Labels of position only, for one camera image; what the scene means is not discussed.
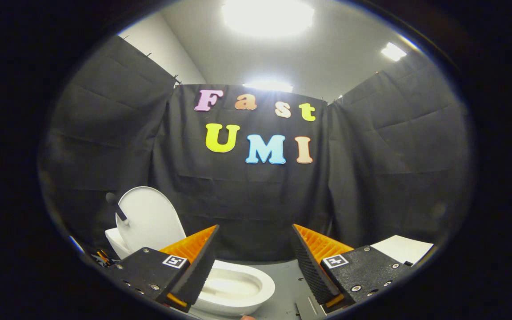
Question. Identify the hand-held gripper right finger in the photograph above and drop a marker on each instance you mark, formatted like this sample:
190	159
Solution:
311	271

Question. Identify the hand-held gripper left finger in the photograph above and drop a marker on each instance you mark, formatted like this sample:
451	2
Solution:
202	271

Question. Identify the white toilet lid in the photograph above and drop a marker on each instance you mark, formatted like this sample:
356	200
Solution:
151	218

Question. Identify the white toilet body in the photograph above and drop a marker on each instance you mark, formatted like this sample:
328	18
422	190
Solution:
247	298

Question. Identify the grey ribbed panel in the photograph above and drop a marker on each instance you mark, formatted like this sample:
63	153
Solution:
309	307

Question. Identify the black backdrop cloth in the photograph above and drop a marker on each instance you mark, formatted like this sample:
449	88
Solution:
247	204

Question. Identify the white flat board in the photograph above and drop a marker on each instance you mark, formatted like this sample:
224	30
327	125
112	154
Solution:
405	249

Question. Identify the long ceiling light panel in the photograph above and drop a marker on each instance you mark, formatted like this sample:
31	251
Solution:
267	86

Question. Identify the small ceiling light panel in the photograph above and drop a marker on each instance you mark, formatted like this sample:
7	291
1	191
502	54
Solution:
393	51

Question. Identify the large ceiling light panel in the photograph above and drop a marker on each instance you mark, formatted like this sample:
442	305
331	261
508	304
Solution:
267	17

